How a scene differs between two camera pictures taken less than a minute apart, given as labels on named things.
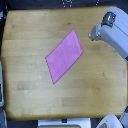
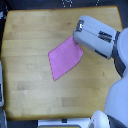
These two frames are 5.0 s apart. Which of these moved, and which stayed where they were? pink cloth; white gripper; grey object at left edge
Moved: white gripper
Stayed: pink cloth; grey object at left edge
